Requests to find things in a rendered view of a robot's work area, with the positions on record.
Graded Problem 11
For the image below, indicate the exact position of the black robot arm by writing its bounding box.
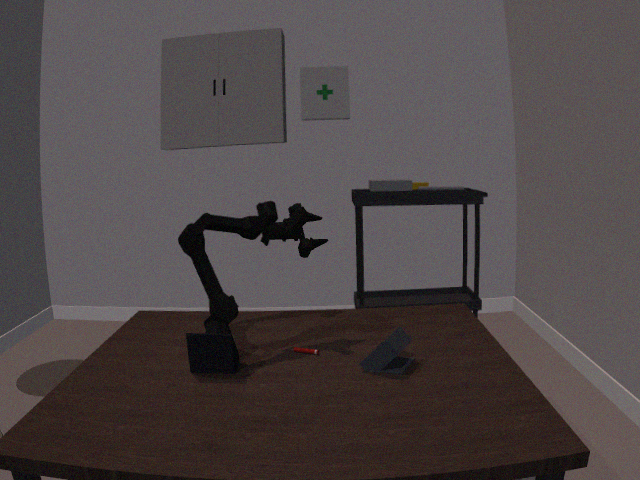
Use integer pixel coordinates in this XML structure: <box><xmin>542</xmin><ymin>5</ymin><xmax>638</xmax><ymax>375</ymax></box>
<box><xmin>178</xmin><ymin>201</ymin><xmax>307</xmax><ymax>334</ymax></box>

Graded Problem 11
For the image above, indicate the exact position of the red peg with white band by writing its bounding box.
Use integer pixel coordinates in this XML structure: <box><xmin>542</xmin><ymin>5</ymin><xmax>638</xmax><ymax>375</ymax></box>
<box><xmin>294</xmin><ymin>347</ymin><xmax>319</xmax><ymax>355</ymax></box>

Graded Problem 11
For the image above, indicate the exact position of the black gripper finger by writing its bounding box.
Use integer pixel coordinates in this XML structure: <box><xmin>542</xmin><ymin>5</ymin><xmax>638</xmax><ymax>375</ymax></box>
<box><xmin>310</xmin><ymin>237</ymin><xmax>328</xmax><ymax>252</ymax></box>
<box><xmin>302</xmin><ymin>206</ymin><xmax>322</xmax><ymax>222</ymax></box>

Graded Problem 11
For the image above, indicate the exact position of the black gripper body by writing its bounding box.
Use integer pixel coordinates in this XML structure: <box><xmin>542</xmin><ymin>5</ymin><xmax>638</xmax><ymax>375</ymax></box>
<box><xmin>280</xmin><ymin>203</ymin><xmax>312</xmax><ymax>258</ymax></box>

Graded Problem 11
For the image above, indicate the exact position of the grey sloped panel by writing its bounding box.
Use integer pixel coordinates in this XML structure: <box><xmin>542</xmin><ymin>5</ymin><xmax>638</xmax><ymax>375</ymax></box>
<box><xmin>359</xmin><ymin>327</ymin><xmax>415</xmax><ymax>374</ymax></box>

